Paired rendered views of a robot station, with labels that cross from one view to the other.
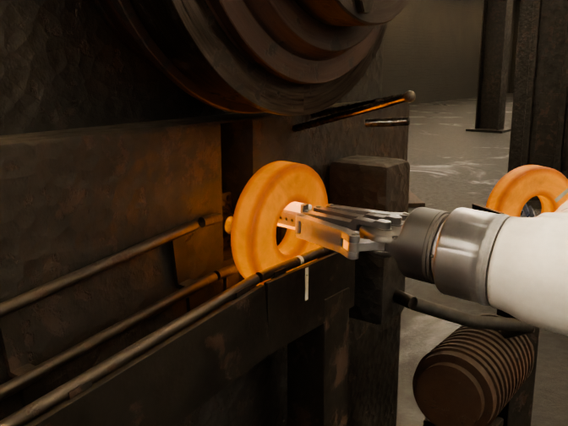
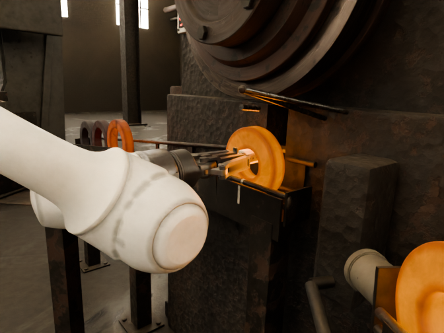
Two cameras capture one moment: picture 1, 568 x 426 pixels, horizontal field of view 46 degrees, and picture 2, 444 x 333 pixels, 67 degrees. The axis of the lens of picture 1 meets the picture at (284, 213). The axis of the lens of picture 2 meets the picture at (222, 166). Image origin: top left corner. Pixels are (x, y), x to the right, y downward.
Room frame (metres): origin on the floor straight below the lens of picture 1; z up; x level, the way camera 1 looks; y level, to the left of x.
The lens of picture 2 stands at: (0.87, -0.69, 0.91)
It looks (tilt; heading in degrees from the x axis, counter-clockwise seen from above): 14 degrees down; 104
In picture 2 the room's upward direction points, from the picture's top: 2 degrees clockwise
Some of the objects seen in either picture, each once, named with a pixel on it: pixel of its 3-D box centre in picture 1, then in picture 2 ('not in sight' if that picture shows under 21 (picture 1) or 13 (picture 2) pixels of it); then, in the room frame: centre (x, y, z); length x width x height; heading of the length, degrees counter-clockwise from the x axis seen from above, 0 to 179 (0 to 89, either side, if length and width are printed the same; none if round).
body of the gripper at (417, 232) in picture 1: (404, 239); (190, 168); (0.67, -0.13, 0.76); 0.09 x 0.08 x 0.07; 54
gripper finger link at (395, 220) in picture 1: (354, 225); (223, 163); (0.72, -0.08, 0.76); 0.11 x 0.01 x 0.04; 52
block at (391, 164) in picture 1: (365, 237); (355, 228); (0.96, -0.12, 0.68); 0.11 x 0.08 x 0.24; 54
